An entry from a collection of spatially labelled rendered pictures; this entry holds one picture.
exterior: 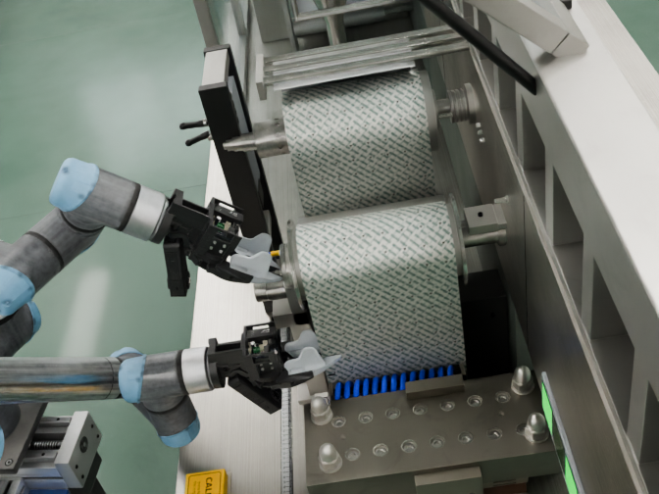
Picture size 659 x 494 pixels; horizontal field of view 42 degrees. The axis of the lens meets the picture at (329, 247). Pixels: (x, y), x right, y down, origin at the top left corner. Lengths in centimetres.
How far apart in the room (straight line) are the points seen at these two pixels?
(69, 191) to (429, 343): 61
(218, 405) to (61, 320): 184
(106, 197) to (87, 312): 220
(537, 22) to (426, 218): 45
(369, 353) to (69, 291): 228
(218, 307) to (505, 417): 73
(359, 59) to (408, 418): 60
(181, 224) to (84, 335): 208
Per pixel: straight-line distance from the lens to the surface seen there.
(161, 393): 144
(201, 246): 127
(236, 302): 186
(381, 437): 139
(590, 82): 93
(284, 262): 133
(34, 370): 148
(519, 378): 140
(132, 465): 285
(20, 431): 193
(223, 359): 140
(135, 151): 426
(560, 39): 97
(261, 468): 156
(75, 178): 124
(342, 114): 143
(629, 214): 76
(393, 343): 141
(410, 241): 129
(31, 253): 129
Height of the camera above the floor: 213
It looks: 40 degrees down
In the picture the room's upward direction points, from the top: 13 degrees counter-clockwise
